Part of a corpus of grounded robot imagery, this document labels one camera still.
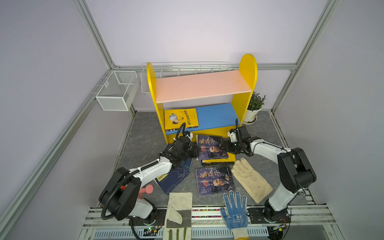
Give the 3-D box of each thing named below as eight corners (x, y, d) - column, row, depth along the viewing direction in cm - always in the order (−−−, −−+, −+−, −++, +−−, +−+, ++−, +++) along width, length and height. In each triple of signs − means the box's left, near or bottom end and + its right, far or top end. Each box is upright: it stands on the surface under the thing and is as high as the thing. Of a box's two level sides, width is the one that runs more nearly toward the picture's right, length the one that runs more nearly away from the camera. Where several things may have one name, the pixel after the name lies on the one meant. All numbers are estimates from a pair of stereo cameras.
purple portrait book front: (198, 196, 82) (198, 194, 80) (196, 170, 91) (196, 168, 89) (235, 192, 83) (236, 190, 81) (229, 167, 92) (230, 165, 90)
